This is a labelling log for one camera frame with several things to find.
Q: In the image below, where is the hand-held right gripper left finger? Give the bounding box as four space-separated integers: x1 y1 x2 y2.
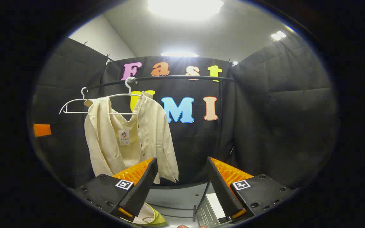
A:
72 157 158 222

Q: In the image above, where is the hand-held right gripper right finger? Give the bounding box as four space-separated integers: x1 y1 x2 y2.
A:
207 156 297 224

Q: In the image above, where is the white laundry hamper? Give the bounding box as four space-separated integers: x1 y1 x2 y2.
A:
197 192 232 228

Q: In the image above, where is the cream button shirt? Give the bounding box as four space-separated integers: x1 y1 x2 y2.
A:
84 91 180 185

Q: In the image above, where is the white plastic clothes hanger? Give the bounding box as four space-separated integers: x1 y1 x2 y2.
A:
108 77 153 115
59 87 89 115

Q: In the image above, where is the black metal clothes rack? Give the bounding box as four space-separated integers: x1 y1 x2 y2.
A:
86 75 235 222

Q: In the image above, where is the yellow-green object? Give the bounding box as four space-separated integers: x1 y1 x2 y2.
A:
121 203 168 228

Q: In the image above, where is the black backdrop cloth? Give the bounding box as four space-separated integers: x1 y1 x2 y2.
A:
30 32 338 190

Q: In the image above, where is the ceiling light panel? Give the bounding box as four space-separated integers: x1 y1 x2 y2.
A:
147 0 225 18
161 52 199 58
271 30 287 41

